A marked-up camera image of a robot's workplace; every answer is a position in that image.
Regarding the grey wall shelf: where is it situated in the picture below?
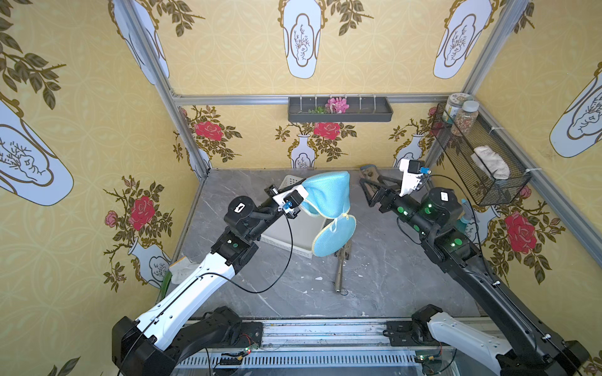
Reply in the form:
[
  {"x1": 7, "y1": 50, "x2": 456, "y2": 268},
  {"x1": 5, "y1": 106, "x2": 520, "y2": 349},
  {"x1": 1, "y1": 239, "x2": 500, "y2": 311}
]
[{"x1": 288, "y1": 95, "x2": 393, "y2": 123}]

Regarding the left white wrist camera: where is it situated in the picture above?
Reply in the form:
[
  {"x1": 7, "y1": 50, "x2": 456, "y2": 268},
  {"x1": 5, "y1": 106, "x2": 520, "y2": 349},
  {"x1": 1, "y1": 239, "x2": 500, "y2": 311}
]
[{"x1": 273, "y1": 184, "x2": 309, "y2": 219}]

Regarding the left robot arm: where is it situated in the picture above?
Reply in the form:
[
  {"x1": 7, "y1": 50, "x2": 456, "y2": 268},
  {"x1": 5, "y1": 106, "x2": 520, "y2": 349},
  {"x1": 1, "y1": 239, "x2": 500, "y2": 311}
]
[{"x1": 112, "y1": 184, "x2": 308, "y2": 375}]

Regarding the white perforated plastic basket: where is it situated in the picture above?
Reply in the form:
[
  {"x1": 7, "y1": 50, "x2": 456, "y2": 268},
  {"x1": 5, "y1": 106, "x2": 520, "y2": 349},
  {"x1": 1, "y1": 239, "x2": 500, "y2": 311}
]
[{"x1": 259, "y1": 175, "x2": 328, "y2": 259}]

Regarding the metal garden trowel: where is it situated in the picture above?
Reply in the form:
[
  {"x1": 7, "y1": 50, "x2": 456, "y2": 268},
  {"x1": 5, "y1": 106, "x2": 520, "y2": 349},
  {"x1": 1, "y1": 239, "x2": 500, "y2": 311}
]
[{"x1": 334, "y1": 241, "x2": 351, "y2": 294}]

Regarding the white cloth at left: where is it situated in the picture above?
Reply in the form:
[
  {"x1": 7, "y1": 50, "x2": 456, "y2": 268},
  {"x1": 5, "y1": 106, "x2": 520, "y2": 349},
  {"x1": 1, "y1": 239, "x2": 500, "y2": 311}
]
[{"x1": 169, "y1": 256, "x2": 200, "y2": 285}]

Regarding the turquoise mesh laundry bag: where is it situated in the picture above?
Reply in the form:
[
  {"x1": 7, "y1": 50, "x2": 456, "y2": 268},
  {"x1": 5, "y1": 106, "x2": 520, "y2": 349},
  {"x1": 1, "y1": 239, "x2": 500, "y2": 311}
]
[{"x1": 301, "y1": 171, "x2": 357, "y2": 257}]

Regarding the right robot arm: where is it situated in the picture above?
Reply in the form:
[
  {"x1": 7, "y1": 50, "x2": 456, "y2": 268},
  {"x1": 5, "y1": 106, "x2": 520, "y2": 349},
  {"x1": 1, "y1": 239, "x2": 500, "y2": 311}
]
[{"x1": 360, "y1": 177, "x2": 589, "y2": 375}]

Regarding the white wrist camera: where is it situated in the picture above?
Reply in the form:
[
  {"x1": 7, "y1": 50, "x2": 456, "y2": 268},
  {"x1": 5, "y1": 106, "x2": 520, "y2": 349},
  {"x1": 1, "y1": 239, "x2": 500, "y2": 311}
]
[
  {"x1": 273, "y1": 184, "x2": 309, "y2": 219},
  {"x1": 398, "y1": 158, "x2": 430, "y2": 197}
]

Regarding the glass jar white lid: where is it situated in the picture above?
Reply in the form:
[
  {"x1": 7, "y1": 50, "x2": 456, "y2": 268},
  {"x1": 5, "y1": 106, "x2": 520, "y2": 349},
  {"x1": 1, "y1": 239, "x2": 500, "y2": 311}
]
[{"x1": 441, "y1": 92, "x2": 474, "y2": 124}]

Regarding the teal spray bottle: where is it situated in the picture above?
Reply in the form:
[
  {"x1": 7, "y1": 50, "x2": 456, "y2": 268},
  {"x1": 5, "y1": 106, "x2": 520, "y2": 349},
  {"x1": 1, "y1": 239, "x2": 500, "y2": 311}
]
[{"x1": 457, "y1": 199, "x2": 478, "y2": 239}]

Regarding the black wire wall basket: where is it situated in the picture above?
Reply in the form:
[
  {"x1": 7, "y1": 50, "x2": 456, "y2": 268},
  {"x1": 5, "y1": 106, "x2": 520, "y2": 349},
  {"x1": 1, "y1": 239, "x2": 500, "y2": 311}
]
[{"x1": 432, "y1": 103, "x2": 531, "y2": 206}]

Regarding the pink artificial flower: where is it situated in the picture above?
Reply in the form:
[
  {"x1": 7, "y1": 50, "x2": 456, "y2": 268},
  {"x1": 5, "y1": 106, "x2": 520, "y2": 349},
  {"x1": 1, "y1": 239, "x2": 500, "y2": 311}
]
[{"x1": 325, "y1": 97, "x2": 350, "y2": 114}]

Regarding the glass jar with grains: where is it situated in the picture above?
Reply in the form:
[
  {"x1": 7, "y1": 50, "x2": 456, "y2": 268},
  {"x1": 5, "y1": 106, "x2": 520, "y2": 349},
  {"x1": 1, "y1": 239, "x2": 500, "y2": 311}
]
[{"x1": 451, "y1": 100, "x2": 480, "y2": 136}]

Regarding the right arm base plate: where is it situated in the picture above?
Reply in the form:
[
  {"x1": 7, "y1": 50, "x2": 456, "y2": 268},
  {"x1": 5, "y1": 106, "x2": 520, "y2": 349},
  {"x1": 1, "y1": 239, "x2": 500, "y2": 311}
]
[{"x1": 383, "y1": 321, "x2": 448, "y2": 347}]

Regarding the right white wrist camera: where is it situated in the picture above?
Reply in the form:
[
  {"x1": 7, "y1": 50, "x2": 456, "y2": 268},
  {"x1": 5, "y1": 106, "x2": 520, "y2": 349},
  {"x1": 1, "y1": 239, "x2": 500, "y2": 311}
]
[{"x1": 398, "y1": 158, "x2": 430, "y2": 197}]

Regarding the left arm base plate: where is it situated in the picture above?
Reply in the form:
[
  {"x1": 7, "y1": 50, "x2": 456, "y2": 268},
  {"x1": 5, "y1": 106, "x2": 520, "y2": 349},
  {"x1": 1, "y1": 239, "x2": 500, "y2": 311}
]
[{"x1": 235, "y1": 321, "x2": 263, "y2": 349}]

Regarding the crumpled white cloth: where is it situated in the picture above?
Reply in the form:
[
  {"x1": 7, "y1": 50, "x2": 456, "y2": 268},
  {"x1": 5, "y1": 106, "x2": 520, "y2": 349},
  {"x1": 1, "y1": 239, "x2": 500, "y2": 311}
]
[{"x1": 471, "y1": 146, "x2": 510, "y2": 180}]

